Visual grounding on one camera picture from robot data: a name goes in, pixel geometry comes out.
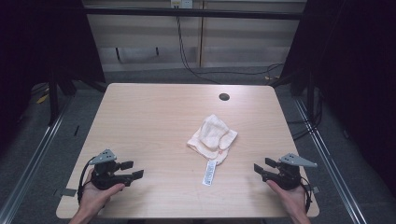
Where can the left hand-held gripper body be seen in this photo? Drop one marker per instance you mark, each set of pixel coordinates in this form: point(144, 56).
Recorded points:
point(104, 179)

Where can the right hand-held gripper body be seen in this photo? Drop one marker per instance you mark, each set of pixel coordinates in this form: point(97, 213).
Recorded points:
point(288, 177)

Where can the cream towel with white label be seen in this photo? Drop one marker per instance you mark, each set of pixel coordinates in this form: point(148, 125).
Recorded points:
point(211, 135)

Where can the person's right hand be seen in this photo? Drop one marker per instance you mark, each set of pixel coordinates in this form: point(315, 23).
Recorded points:
point(289, 199)

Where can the person's left hand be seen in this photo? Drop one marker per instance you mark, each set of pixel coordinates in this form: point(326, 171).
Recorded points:
point(93, 199)

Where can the grey tape strip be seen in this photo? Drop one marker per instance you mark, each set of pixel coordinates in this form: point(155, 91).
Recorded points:
point(315, 189)
point(65, 192)

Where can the black metal stand leg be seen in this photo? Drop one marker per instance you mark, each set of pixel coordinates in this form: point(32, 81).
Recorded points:
point(310, 96)
point(53, 99)

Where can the round black table grommet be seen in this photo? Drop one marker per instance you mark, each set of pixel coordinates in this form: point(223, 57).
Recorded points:
point(224, 96)

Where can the dark curtain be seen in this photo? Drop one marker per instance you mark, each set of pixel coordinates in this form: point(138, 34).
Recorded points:
point(358, 77)
point(37, 46)

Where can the metal floor rail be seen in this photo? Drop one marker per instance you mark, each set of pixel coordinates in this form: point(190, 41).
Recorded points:
point(330, 161)
point(34, 161)

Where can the black wall hook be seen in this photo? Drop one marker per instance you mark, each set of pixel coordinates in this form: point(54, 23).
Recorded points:
point(118, 54)
point(157, 51)

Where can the black horizontal frame bar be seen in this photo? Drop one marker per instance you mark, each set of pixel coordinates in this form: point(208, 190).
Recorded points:
point(193, 13)

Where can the white wall outlet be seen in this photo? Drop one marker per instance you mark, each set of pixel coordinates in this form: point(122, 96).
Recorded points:
point(182, 3)

